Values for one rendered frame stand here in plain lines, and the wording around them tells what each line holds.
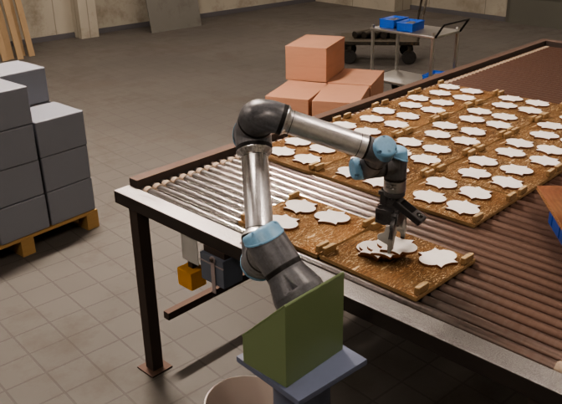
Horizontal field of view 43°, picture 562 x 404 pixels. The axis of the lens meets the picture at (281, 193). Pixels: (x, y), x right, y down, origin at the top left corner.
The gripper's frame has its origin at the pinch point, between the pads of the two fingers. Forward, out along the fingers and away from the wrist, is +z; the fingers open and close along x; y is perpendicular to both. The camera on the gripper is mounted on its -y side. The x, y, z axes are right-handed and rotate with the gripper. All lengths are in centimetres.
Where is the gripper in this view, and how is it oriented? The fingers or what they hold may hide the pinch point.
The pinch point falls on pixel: (397, 245)
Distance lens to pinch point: 246.9
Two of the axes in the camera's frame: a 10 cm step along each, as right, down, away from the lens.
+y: -8.5, -2.0, 5.0
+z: 0.2, 9.2, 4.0
